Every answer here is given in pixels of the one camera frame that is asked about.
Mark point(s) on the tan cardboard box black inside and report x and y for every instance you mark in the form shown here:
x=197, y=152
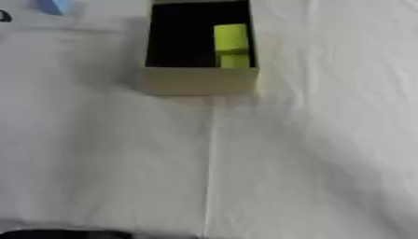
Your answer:
x=198, y=81

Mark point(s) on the yellow-green rectangular block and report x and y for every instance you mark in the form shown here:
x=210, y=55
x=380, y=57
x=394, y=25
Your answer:
x=231, y=40

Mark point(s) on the light blue block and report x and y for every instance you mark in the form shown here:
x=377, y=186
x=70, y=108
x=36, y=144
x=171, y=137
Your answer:
x=56, y=6

